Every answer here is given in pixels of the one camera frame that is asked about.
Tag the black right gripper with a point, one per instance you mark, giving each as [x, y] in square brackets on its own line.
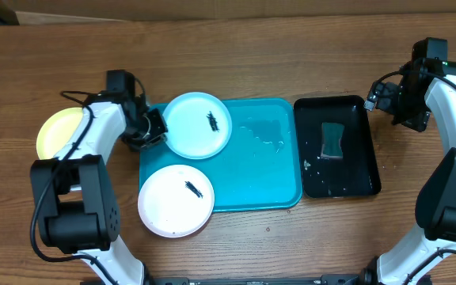
[412, 119]

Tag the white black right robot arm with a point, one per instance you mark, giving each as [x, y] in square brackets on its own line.
[429, 86]

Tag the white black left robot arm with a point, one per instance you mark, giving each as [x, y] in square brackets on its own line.
[76, 215]

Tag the white plate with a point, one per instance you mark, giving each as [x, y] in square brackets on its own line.
[176, 201]

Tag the teal plastic tray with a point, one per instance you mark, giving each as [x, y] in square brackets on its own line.
[259, 167]

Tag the green sponge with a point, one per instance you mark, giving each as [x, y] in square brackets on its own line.
[331, 140]

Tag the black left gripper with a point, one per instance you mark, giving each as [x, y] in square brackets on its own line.
[159, 128]

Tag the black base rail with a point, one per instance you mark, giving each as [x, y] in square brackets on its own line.
[335, 279]

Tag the yellow plate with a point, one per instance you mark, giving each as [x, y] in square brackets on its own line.
[56, 131]

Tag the light blue plate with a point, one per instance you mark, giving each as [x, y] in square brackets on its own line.
[198, 125]

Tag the black rectangular tray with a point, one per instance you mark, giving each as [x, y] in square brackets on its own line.
[356, 173]

